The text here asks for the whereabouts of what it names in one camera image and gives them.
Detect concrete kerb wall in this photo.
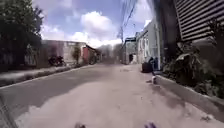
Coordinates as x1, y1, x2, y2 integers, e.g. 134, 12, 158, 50
154, 74, 224, 123

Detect roadside verge strip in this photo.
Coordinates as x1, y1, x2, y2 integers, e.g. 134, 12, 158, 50
0, 63, 88, 89

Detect grey concrete road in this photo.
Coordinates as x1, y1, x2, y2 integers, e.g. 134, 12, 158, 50
0, 63, 224, 128

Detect motorcycle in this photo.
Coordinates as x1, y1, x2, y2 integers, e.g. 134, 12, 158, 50
47, 54, 67, 67

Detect building with slatted wall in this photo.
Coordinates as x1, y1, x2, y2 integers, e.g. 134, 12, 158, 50
172, 0, 224, 43

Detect large dark tree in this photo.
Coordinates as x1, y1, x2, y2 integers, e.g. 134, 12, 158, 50
0, 0, 45, 73

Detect grey building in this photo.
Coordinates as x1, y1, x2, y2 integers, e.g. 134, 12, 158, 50
121, 36, 138, 65

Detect leafy plants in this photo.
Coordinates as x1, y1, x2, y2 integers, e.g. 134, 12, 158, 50
162, 19, 224, 100

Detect overhead wires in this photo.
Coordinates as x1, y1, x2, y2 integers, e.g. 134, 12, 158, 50
116, 0, 140, 38

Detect grey boundary wall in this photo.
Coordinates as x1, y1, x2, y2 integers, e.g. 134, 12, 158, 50
23, 39, 88, 68

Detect robot's own part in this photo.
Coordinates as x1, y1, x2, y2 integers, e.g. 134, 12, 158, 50
73, 122, 86, 128
143, 121, 158, 128

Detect pale blue-white building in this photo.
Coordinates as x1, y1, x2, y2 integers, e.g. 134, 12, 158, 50
134, 19, 164, 70

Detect red building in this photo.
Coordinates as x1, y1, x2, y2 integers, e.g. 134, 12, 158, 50
81, 44, 102, 65

